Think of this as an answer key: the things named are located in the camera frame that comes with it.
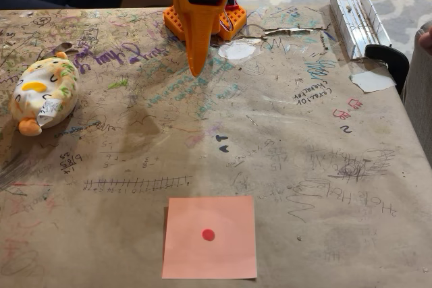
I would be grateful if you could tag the orange white cat plush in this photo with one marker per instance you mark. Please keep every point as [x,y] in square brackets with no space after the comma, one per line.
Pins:
[47,92]

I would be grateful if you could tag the orange SO-100 robot arm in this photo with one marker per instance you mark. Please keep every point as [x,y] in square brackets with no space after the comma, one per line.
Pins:
[233,18]

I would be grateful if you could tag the red dot sticker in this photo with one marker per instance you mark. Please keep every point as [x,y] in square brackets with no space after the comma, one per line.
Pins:
[208,235]

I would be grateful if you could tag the scribbled brown paper table cover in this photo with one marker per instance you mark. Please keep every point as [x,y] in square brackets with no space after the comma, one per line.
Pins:
[303,166]

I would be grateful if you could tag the large black clamp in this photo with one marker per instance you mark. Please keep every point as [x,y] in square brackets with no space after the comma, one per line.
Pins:
[391,58]

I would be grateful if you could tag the pink square sticky note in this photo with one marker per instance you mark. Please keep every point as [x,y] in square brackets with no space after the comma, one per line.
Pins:
[209,261]

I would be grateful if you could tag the person's bare foot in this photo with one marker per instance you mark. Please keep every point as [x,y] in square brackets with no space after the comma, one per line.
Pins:
[427,41]

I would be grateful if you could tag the grey upholstered seat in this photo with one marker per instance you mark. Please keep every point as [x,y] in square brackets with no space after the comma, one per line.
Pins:
[418,106]

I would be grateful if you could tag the aluminium channel rail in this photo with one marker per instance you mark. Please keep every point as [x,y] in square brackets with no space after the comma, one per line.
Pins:
[354,28]

